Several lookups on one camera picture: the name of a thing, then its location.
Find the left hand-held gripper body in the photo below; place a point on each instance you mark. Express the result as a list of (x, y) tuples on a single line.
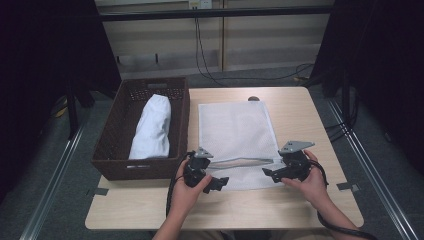
[(195, 166)]

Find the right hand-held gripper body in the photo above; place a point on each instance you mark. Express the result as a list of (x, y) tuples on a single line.
[(296, 163)]

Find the white garment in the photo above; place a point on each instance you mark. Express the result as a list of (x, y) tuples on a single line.
[(151, 130)]

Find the brown wicker basket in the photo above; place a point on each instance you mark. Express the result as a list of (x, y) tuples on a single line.
[(116, 160)]

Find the person's left hand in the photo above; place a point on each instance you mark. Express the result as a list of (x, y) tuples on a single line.
[(186, 196)]

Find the person's right hand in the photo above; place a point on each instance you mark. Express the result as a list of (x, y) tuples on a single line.
[(310, 190)]

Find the grey tape piece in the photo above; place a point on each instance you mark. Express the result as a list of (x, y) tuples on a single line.
[(101, 191), (346, 186)]

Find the round table grommet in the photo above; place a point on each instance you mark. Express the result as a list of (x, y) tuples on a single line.
[(253, 98)]

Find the black curtain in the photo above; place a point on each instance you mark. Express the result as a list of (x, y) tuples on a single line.
[(46, 66), (383, 66)]

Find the black stand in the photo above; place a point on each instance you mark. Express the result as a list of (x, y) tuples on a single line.
[(71, 110)]

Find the black horizontal bar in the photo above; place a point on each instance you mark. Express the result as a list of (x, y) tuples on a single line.
[(216, 13)]

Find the metal floor rail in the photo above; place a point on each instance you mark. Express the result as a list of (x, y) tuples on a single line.
[(50, 190), (376, 186)]

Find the white wall outlet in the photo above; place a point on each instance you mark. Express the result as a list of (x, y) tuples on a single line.
[(200, 3)]

